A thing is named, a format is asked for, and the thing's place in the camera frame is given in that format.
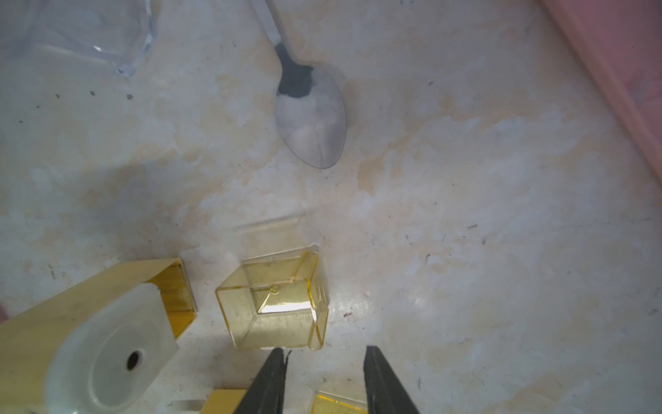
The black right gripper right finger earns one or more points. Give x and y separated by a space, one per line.
385 392

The yellow sharpener top row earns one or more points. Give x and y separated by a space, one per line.
97 346

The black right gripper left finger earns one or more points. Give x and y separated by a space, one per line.
266 393

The yellow transparent tray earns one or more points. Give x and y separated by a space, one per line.
327 403

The clear plastic cup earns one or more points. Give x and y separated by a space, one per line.
91 36

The metal spoon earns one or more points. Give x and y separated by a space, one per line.
309 110

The yellow sharpener row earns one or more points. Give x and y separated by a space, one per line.
219 401
97 346

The pink serving tray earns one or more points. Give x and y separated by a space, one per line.
619 42

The olive yellow tray top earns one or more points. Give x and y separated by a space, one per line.
276 301

